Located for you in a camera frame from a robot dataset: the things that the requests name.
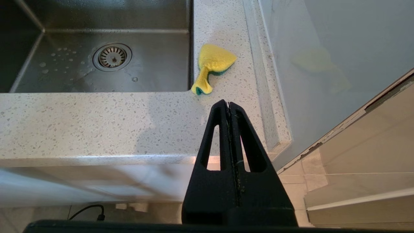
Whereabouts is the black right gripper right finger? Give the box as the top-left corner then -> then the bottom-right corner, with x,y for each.
231,103 -> 298,227

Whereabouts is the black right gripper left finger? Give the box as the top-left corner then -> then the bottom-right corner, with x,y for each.
181,99 -> 241,227

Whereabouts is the yellow green sponge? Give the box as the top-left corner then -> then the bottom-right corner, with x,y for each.
191,44 -> 237,95

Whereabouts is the stainless steel sink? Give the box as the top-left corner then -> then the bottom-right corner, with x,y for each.
0,0 -> 194,94

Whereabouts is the metal sink drain strainer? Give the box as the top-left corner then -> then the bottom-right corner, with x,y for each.
92,43 -> 132,72

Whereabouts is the white counter cabinet front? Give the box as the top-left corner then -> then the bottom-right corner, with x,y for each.
0,157 -> 211,208

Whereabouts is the black floor cable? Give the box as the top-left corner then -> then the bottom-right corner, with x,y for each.
69,205 -> 105,221

